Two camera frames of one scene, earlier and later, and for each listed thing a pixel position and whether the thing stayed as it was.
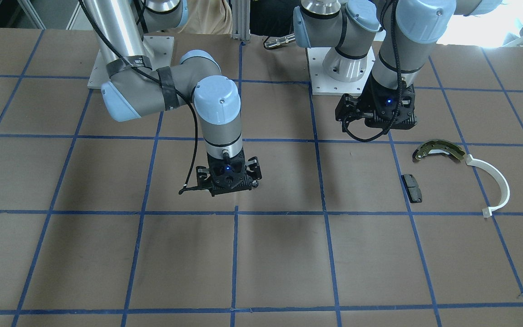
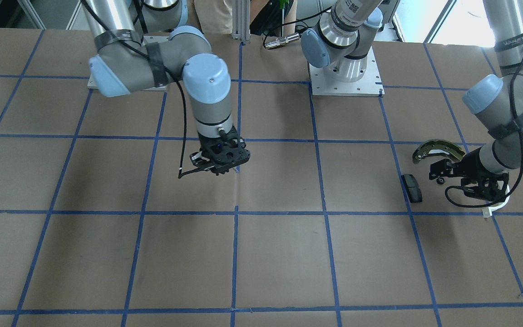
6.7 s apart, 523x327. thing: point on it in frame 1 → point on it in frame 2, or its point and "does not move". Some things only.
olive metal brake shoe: (436, 146) does not move
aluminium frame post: (241, 19) does not move
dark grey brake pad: (412, 188) does not move
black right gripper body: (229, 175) → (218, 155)
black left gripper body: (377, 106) → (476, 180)
